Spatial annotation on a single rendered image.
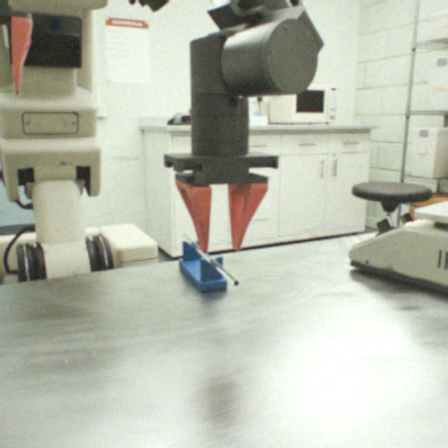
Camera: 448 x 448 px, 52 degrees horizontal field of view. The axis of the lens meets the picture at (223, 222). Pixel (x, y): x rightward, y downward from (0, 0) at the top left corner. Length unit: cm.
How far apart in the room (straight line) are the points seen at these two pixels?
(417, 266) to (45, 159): 86
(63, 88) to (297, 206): 246
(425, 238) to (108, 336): 35
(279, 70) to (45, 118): 85
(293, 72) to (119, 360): 27
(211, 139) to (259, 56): 10
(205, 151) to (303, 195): 298
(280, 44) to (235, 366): 25
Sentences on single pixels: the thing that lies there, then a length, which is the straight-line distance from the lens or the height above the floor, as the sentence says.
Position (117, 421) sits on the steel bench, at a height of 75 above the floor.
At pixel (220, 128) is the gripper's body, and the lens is 42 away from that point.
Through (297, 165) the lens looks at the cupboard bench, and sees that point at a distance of 333.
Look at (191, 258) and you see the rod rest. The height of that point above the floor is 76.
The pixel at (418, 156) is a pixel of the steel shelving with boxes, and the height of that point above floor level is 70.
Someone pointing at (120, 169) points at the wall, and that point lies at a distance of 340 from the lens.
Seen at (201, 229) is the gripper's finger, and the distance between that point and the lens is 44.
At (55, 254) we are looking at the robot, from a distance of 110.
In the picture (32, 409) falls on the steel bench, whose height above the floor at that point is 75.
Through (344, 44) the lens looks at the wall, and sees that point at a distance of 434.
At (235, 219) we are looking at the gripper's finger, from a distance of 48.
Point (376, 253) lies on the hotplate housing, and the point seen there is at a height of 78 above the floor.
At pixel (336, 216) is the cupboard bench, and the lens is 363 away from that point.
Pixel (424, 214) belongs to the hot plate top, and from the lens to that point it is 55.
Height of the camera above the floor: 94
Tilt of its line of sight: 13 degrees down
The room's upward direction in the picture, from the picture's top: straight up
